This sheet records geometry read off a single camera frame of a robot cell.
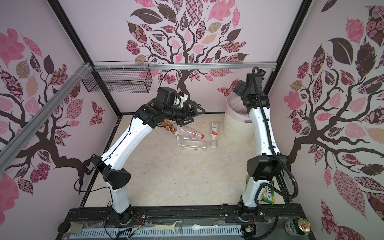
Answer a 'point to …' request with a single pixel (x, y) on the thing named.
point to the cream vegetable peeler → (171, 227)
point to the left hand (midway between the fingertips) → (199, 117)
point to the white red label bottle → (213, 140)
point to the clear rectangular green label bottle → (193, 145)
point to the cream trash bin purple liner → (238, 125)
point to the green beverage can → (298, 226)
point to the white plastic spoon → (196, 227)
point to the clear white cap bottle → (188, 138)
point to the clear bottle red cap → (186, 131)
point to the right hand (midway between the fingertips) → (248, 85)
